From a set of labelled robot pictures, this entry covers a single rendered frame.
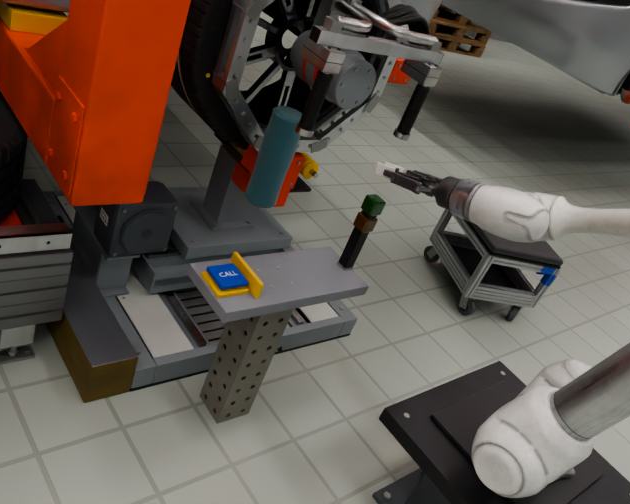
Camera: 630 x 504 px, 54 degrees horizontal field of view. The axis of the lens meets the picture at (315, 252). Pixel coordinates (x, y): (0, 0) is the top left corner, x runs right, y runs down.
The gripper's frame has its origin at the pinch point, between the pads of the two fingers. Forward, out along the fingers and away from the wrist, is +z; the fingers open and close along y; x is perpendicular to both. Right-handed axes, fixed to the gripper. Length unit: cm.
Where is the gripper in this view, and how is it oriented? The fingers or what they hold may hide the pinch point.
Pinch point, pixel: (390, 171)
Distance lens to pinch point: 157.5
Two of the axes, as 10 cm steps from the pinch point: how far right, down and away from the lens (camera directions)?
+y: -7.0, 1.4, -7.0
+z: -7.0, -3.6, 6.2
